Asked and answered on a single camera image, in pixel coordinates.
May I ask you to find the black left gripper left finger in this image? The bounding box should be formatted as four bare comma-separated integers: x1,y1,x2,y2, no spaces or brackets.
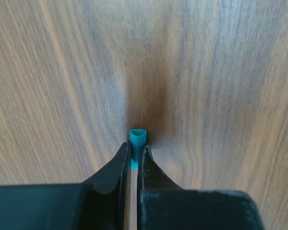
83,141,131,194

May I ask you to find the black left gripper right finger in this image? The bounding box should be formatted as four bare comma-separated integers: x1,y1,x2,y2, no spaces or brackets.
140,144,183,190

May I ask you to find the teal pen cap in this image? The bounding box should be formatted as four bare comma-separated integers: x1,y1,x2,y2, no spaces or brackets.
129,129,147,169

